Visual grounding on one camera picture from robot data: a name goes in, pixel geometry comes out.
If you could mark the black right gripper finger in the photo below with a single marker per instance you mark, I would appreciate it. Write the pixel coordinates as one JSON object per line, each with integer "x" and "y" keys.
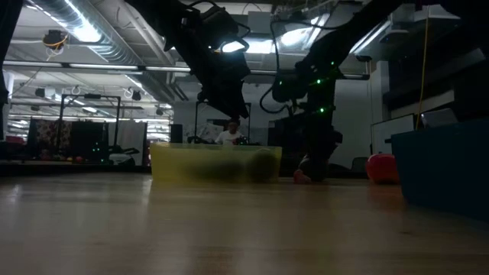
{"x": 308, "y": 166}
{"x": 324, "y": 166}

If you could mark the small red mushroom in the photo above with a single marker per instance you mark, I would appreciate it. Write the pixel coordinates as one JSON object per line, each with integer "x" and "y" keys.
{"x": 302, "y": 177}

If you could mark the red bell pepper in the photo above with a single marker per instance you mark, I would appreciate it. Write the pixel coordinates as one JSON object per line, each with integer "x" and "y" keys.
{"x": 382, "y": 169}

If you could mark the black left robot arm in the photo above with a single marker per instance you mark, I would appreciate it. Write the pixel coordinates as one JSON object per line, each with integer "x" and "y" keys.
{"x": 179, "y": 23}

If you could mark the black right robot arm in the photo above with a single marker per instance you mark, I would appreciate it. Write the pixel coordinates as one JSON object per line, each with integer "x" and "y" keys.
{"x": 344, "y": 38}

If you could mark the black monitor box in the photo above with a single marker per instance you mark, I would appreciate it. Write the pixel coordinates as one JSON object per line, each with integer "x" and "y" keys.
{"x": 284, "y": 137}

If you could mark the fluorescent ceiling light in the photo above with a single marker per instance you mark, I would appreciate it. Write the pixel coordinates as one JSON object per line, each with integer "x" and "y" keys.
{"x": 263, "y": 46}

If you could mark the person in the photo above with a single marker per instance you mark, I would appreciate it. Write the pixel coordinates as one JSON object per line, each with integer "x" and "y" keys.
{"x": 229, "y": 137}

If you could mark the black speaker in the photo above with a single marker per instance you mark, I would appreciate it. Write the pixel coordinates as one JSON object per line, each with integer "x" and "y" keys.
{"x": 176, "y": 133}

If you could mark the grey ceiling unit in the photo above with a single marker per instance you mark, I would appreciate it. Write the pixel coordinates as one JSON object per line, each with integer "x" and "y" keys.
{"x": 260, "y": 23}

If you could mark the white board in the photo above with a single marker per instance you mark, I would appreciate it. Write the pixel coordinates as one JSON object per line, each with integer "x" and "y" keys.
{"x": 393, "y": 131}

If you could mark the yellow translucent plastic basket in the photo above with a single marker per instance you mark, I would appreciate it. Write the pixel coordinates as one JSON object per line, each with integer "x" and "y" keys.
{"x": 179, "y": 162}

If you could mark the white panel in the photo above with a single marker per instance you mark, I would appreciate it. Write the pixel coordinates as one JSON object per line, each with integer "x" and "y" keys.
{"x": 130, "y": 137}

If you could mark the light grey panel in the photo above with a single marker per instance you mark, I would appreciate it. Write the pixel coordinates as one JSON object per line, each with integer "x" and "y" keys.
{"x": 439, "y": 118}

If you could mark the blue plastic basket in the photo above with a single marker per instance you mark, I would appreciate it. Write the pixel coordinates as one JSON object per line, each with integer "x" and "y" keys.
{"x": 447, "y": 168}

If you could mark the long ceiling pipe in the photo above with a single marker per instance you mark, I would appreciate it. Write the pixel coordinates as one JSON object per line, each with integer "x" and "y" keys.
{"x": 103, "y": 66}

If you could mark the black cabinet with green lights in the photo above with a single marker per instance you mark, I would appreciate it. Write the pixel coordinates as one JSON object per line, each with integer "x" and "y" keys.
{"x": 89, "y": 141}

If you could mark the patterned cloth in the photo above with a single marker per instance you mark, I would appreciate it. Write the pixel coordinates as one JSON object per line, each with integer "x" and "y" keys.
{"x": 49, "y": 137}

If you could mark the black robot station frame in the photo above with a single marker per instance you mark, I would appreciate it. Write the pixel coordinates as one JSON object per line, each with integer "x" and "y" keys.
{"x": 196, "y": 122}
{"x": 91, "y": 96}

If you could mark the silver ventilation duct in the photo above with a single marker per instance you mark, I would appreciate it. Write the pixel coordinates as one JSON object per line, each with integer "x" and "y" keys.
{"x": 114, "y": 42}

